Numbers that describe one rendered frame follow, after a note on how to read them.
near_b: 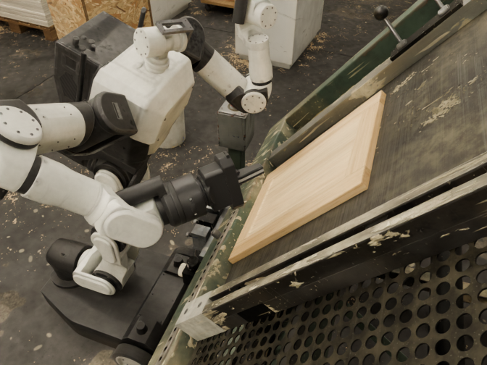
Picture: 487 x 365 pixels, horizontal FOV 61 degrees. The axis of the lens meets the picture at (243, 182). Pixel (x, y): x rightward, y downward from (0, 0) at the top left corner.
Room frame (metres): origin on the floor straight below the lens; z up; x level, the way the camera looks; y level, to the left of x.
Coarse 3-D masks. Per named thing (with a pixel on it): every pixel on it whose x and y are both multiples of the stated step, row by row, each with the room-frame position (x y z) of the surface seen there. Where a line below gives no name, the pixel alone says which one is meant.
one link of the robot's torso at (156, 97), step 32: (96, 32) 1.01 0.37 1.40; (128, 32) 1.05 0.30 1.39; (64, 64) 0.92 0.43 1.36; (96, 64) 0.89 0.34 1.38; (128, 64) 0.93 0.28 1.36; (64, 96) 0.93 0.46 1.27; (128, 96) 0.84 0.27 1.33; (160, 96) 0.87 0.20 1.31; (160, 128) 0.85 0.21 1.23; (128, 160) 0.88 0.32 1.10
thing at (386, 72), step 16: (464, 0) 0.99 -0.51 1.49; (480, 0) 0.95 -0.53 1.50; (464, 16) 0.96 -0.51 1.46; (432, 32) 0.98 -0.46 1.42; (448, 32) 0.97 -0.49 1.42; (416, 48) 0.99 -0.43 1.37; (432, 48) 0.98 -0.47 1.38; (384, 64) 1.03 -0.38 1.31; (400, 64) 1.00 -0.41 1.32; (368, 80) 1.02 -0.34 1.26; (384, 80) 1.01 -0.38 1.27; (352, 96) 1.03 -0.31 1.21; (368, 96) 1.02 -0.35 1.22; (336, 112) 1.04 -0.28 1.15; (304, 128) 1.09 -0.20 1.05; (320, 128) 1.06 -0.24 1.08; (288, 144) 1.09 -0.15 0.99; (304, 144) 1.07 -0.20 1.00; (272, 160) 1.10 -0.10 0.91
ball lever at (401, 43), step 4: (376, 8) 1.10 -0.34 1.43; (380, 8) 1.09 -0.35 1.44; (384, 8) 1.08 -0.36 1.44; (376, 12) 1.09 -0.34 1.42; (380, 12) 1.08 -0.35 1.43; (384, 12) 1.08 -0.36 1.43; (388, 12) 1.09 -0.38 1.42; (376, 16) 1.08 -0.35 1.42; (380, 16) 1.08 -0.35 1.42; (384, 16) 1.08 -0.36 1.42; (380, 20) 1.08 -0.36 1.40; (384, 20) 1.08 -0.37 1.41; (388, 20) 1.07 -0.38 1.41; (388, 24) 1.06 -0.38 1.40; (392, 28) 1.05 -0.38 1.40; (392, 32) 1.05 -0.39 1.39; (396, 36) 1.04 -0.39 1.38; (400, 40) 1.03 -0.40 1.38; (404, 40) 1.02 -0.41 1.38; (400, 44) 1.02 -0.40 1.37; (404, 44) 1.01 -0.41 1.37; (400, 48) 1.01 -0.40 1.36
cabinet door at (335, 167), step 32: (384, 96) 0.93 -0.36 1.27; (352, 128) 0.87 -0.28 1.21; (288, 160) 1.01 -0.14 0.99; (320, 160) 0.84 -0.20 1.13; (352, 160) 0.71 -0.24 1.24; (288, 192) 0.81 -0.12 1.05; (320, 192) 0.68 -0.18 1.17; (352, 192) 0.60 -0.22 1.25; (256, 224) 0.78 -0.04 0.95; (288, 224) 0.64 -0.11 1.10
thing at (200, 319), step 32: (480, 160) 0.38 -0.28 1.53; (416, 192) 0.39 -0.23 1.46; (448, 192) 0.36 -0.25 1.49; (480, 192) 0.33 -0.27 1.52; (352, 224) 0.42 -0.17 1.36; (384, 224) 0.37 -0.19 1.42; (416, 224) 0.35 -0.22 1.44; (448, 224) 0.34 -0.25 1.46; (480, 224) 0.32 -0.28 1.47; (288, 256) 0.44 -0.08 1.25; (320, 256) 0.39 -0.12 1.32; (352, 256) 0.37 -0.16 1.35; (384, 256) 0.35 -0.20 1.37; (416, 256) 0.34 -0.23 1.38; (224, 288) 0.49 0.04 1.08; (256, 288) 0.42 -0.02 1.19; (288, 288) 0.40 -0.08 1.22; (320, 288) 0.38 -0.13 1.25; (192, 320) 0.46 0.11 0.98; (224, 320) 0.44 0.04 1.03
